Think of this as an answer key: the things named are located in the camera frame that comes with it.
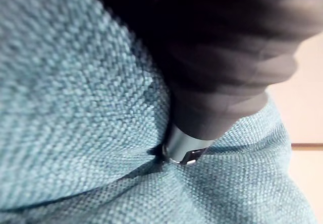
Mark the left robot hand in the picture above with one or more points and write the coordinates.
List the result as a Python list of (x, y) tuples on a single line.
[(207, 45)]

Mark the teal woven cushion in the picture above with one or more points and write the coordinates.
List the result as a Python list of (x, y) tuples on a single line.
[(75, 123)]

